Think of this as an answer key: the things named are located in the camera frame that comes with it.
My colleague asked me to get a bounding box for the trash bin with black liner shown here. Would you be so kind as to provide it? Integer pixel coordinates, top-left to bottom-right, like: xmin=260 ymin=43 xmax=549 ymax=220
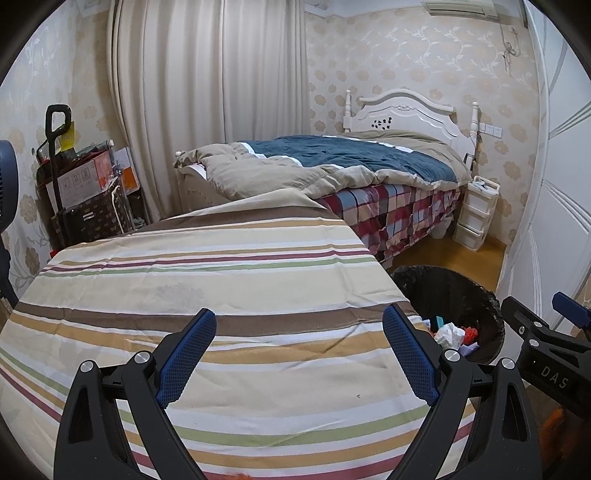
xmin=390 ymin=265 xmax=506 ymax=365

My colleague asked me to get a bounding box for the blue and beige duvet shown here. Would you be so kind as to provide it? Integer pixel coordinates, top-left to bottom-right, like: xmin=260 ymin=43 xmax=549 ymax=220
xmin=178 ymin=130 xmax=469 ymax=208

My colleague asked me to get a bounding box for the white door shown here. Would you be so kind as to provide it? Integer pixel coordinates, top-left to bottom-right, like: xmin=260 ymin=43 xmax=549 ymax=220
xmin=499 ymin=0 xmax=591 ymax=333

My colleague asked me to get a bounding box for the white drawer unit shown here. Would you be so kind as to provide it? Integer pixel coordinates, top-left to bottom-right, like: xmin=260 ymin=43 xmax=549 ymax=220
xmin=452 ymin=175 xmax=500 ymax=251

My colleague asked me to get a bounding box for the cream curtain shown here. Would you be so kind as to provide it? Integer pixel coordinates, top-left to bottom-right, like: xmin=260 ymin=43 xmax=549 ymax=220
xmin=107 ymin=0 xmax=309 ymax=222

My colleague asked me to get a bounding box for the black trolley handle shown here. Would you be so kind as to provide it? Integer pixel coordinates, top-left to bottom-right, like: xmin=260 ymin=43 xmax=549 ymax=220
xmin=45 ymin=105 xmax=75 ymax=222

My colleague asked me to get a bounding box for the plaid bedsheet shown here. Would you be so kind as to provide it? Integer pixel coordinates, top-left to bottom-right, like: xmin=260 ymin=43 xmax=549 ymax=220
xmin=318 ymin=182 xmax=462 ymax=264

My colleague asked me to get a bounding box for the dark blue fan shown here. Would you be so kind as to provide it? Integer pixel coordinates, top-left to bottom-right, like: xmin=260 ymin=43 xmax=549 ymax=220
xmin=0 ymin=140 xmax=20 ymax=305

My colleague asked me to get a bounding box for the white and orange box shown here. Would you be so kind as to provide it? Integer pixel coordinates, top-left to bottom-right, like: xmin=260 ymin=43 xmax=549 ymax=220
xmin=112 ymin=147 xmax=141 ymax=195

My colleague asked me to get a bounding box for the white air conditioner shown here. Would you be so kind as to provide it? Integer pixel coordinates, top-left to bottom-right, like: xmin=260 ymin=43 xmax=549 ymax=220
xmin=422 ymin=0 xmax=502 ymax=20

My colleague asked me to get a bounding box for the hanging wall cord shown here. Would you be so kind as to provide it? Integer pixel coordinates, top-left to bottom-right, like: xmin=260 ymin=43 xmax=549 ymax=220
xmin=502 ymin=25 xmax=522 ymax=70

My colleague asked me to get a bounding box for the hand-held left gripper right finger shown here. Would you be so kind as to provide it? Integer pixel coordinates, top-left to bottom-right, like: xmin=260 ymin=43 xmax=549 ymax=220
xmin=382 ymin=304 xmax=541 ymax=480

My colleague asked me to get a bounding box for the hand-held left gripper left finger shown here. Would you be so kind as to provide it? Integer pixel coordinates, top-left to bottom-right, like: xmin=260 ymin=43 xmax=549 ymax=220
xmin=53 ymin=308 xmax=218 ymax=480

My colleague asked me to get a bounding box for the bed with white headboard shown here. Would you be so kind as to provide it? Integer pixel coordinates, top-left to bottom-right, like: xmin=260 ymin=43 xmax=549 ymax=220
xmin=173 ymin=89 xmax=481 ymax=217

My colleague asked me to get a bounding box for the striped tablecloth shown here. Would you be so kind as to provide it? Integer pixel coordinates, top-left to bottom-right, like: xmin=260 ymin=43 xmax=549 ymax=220
xmin=0 ymin=189 xmax=476 ymax=480

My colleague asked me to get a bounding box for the white plastic bag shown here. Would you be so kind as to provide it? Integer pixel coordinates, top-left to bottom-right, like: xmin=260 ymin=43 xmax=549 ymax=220
xmin=434 ymin=322 xmax=465 ymax=350

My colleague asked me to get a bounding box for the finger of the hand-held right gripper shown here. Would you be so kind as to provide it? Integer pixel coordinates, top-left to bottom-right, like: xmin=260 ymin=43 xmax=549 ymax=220
xmin=553 ymin=292 xmax=591 ymax=340
xmin=501 ymin=295 xmax=555 ymax=354

